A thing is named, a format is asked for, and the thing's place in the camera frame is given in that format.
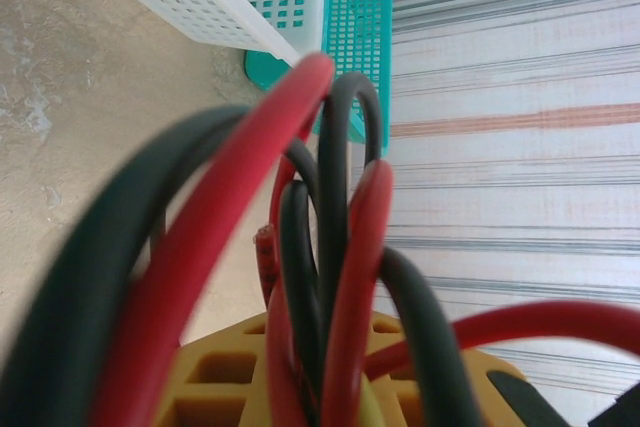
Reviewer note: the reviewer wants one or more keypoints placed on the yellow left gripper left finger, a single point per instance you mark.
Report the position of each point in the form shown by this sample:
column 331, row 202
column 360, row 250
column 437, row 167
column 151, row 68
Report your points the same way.
column 225, row 391

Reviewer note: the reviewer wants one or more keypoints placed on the teal plastic basket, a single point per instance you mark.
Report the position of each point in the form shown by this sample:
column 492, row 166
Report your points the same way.
column 357, row 22

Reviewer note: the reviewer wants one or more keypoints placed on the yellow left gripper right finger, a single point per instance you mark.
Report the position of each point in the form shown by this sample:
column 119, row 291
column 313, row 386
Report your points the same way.
column 397, row 404

